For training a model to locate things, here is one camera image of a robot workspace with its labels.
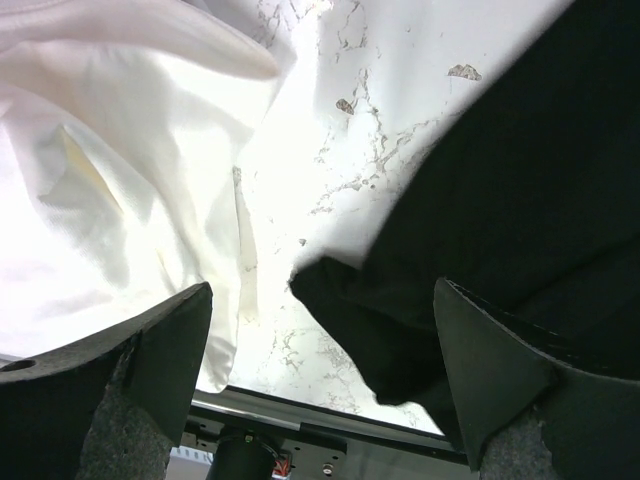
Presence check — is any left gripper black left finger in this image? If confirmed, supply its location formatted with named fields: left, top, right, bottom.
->
left=1, top=283, right=212, bottom=479

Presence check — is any white folded t shirt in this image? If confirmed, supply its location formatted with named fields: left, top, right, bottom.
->
left=1, top=1, right=280, bottom=393

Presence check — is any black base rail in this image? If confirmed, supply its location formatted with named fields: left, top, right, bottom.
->
left=173, top=387, right=475, bottom=479

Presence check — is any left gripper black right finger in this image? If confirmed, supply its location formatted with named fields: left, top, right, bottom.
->
left=434, top=278, right=639, bottom=479

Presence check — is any black t shirt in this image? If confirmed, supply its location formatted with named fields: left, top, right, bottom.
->
left=290, top=1, right=639, bottom=448

